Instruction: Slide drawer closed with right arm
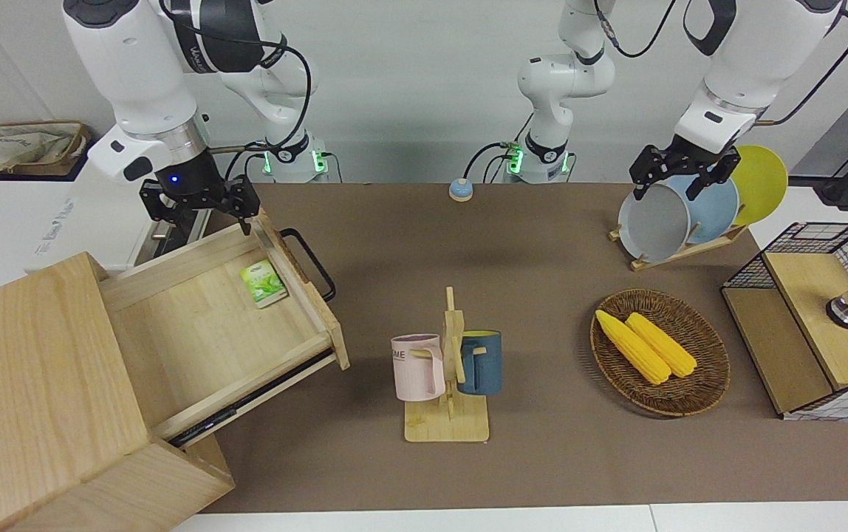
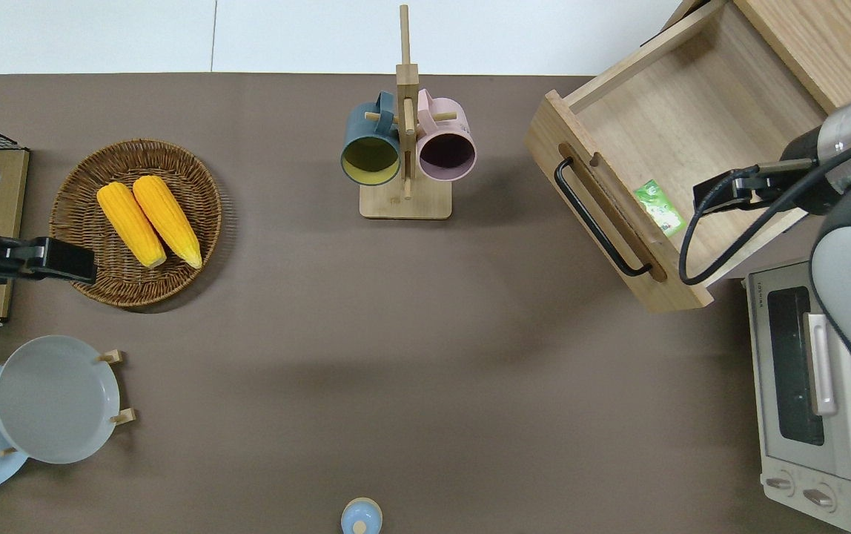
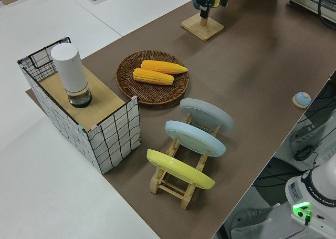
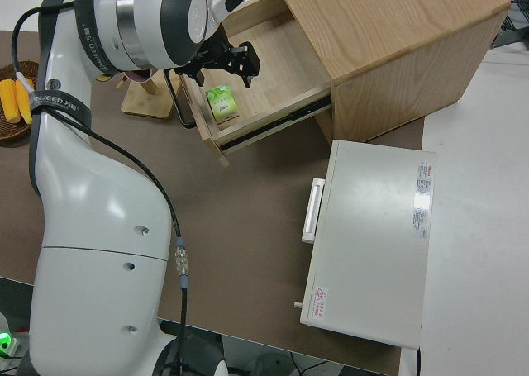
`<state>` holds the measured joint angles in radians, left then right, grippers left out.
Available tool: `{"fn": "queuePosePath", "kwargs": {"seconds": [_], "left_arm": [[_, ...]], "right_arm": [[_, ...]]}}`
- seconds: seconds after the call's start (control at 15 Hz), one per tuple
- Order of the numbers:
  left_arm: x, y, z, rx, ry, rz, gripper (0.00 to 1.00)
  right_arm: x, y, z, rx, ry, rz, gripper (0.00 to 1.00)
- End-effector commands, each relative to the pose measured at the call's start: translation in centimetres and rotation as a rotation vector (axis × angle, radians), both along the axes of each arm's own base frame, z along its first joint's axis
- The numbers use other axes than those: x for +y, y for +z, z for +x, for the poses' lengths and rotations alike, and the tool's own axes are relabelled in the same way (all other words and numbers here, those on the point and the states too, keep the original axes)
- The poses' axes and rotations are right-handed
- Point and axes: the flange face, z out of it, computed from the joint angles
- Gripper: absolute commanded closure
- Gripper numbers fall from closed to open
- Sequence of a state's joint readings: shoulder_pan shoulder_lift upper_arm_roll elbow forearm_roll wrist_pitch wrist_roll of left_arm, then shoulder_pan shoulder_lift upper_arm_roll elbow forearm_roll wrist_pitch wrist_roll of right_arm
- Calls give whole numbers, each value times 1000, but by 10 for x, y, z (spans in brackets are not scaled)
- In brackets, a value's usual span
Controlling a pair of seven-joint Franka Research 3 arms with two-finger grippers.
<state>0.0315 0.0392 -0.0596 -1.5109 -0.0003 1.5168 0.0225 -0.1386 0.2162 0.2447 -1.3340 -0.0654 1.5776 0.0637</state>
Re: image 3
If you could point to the white power strip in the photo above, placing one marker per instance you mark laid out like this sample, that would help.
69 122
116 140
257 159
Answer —
307 134

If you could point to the wooden mug tree stand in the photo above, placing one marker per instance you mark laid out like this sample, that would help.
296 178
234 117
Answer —
202 29

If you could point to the dark blue mug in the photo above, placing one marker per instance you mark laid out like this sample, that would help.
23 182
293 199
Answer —
195 1

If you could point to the blue desk bell wooden base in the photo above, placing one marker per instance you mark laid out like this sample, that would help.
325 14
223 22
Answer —
302 98

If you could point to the brown table mat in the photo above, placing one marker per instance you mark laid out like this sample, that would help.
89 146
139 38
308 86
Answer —
249 65

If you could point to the wooden plate rack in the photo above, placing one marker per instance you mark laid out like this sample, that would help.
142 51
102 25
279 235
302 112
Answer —
157 184

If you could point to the round woven wicker basket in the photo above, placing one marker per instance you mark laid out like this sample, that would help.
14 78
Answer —
131 86

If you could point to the light blue plate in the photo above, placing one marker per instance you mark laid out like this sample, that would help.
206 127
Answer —
194 139

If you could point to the black power plug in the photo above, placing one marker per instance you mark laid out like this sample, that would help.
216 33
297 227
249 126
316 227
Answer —
303 153

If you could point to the yellow corn cob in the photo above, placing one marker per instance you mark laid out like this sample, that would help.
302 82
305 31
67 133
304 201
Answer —
162 66
152 77

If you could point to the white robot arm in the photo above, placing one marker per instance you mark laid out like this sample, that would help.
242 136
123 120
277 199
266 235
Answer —
320 191

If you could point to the gray plate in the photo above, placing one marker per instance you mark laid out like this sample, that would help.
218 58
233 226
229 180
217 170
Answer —
207 115

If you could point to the yellow plate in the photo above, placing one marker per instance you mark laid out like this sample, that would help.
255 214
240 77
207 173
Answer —
181 170

